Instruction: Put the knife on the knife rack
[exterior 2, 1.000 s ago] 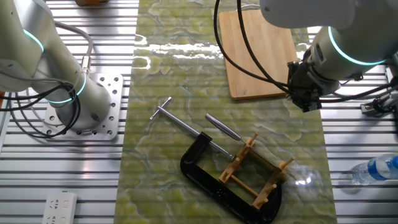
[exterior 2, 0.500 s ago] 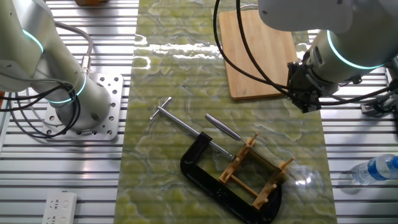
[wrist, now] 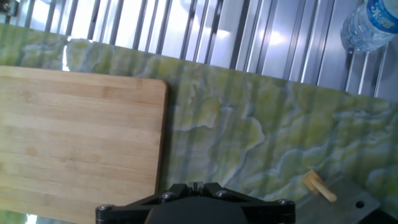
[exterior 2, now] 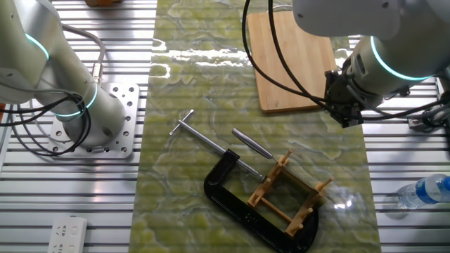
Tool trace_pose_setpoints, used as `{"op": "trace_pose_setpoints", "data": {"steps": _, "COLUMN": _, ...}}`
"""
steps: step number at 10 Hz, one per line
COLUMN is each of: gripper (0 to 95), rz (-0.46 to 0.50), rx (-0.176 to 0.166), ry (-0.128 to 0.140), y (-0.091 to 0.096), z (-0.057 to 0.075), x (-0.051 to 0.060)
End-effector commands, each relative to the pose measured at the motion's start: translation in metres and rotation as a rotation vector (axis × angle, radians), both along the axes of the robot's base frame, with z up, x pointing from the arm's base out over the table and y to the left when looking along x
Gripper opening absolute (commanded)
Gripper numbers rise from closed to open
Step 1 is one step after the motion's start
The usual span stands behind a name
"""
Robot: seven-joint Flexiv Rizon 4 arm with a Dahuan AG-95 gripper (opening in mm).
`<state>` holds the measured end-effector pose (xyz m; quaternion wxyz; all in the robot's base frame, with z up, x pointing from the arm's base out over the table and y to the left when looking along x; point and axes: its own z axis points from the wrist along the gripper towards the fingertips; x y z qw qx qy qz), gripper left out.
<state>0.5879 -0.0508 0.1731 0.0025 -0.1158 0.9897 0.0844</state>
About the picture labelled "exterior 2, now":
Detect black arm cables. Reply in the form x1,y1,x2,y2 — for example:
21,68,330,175
241,0,450,122

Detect clear water bottle blue label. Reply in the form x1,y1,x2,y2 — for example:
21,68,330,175
396,174,450,211

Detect small camera on metal mount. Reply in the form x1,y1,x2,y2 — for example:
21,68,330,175
407,103,450,134

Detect black C-clamp with steel screw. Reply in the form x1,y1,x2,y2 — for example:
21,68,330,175
167,109,320,253

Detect stainless steel cleaver knife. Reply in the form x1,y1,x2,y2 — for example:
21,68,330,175
231,127,326,208

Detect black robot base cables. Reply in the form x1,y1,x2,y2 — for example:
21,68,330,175
0,91,92,157

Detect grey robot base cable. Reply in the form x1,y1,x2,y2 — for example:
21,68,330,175
61,23,106,85

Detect green marble pattern mat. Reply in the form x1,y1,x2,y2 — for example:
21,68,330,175
128,0,383,253

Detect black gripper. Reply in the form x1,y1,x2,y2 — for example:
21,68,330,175
323,68,366,129

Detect wooden knife rack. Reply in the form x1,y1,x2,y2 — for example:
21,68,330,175
247,150,334,238

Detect white power strip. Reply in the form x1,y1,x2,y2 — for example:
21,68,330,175
47,216,88,253

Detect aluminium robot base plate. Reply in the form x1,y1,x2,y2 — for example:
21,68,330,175
47,82,141,160

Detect bamboo cutting board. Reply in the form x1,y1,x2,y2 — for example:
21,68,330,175
247,10,338,114

